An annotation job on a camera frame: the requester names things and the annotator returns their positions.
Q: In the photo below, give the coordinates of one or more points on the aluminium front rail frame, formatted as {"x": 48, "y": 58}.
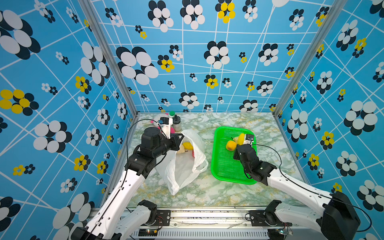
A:
{"x": 207, "y": 223}

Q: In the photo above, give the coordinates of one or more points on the left aluminium corner post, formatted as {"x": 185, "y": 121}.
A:
{"x": 102, "y": 41}

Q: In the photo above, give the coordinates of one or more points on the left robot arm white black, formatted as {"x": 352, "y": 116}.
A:
{"x": 108, "y": 223}

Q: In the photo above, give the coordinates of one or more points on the white plastic bag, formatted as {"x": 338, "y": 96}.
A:
{"x": 179, "y": 170}

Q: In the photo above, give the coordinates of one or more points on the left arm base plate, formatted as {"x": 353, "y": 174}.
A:
{"x": 161, "y": 219}

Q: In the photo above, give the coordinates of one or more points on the yellow banana toy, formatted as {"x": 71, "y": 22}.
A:
{"x": 241, "y": 139}

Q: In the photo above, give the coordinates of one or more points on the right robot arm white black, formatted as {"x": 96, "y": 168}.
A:
{"x": 313, "y": 198}

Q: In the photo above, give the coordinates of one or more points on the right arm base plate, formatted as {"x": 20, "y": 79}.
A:
{"x": 258, "y": 219}

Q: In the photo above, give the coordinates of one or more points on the aluminium corner post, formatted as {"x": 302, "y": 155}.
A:
{"x": 323, "y": 31}
{"x": 102, "y": 41}

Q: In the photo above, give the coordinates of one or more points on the pink white plush toy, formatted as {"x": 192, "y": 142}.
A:
{"x": 157, "y": 119}

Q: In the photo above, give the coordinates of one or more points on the orange yellow mango toy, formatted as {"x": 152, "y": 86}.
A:
{"x": 231, "y": 145}

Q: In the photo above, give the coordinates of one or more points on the yellow lemon toy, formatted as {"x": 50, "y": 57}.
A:
{"x": 188, "y": 146}

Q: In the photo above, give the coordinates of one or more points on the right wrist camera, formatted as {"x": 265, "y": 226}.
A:
{"x": 248, "y": 139}

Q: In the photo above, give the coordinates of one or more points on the right aluminium corner post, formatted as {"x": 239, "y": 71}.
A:
{"x": 323, "y": 31}

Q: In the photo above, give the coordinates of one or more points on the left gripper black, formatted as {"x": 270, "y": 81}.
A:
{"x": 176, "y": 141}

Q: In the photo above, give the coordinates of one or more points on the green cap white bottle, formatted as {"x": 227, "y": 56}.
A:
{"x": 172, "y": 114}

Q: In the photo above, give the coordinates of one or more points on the clear shaker jar black lid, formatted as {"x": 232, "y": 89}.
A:
{"x": 177, "y": 126}

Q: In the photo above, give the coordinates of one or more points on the green plastic basket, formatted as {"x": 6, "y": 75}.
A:
{"x": 223, "y": 165}

